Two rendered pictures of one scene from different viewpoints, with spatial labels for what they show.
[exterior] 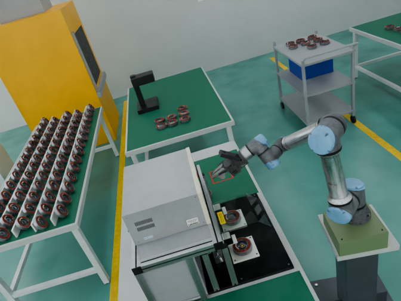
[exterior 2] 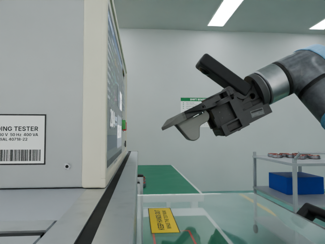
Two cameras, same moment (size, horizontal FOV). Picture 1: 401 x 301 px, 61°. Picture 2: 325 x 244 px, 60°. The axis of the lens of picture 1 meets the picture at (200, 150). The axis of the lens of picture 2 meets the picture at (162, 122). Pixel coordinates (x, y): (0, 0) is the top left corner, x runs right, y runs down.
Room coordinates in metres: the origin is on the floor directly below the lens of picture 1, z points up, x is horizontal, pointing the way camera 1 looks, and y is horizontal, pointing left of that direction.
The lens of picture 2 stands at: (1.01, 0.01, 1.16)
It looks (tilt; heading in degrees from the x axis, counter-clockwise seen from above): 2 degrees up; 356
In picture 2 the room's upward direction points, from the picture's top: straight up
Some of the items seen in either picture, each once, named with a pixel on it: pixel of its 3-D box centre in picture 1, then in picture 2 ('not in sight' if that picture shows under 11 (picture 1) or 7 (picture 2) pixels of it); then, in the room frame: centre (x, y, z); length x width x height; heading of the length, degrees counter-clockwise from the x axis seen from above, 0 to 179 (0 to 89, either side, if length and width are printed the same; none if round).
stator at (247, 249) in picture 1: (242, 246); not in sight; (1.35, -0.08, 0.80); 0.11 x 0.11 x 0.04
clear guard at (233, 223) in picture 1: (233, 216); (211, 238); (1.35, -0.07, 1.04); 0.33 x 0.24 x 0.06; 91
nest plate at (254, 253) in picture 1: (243, 249); not in sight; (1.35, -0.08, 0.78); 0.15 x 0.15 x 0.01; 1
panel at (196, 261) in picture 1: (190, 230); not in sight; (1.47, 0.18, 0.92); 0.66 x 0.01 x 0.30; 1
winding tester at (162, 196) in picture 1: (164, 193); (1, 101); (1.48, 0.25, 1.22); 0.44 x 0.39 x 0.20; 1
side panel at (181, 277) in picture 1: (172, 285); not in sight; (1.14, 0.32, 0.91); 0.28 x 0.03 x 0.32; 91
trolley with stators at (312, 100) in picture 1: (313, 79); (299, 198); (3.83, -1.57, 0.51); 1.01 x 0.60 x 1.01; 1
